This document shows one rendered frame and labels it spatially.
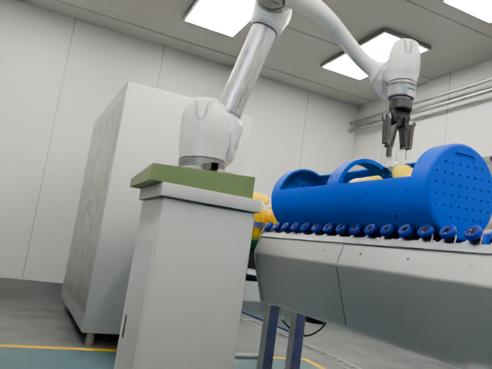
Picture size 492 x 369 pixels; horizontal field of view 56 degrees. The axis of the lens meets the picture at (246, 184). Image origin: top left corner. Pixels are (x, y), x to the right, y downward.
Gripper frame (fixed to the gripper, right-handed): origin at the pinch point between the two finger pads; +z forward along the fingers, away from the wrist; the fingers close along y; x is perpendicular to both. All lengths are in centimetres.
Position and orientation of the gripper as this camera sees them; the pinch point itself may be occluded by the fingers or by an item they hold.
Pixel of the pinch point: (395, 159)
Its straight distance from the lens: 160.3
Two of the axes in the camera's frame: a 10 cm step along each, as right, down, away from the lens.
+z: -1.3, 9.8, -1.5
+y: 8.8, 1.9, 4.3
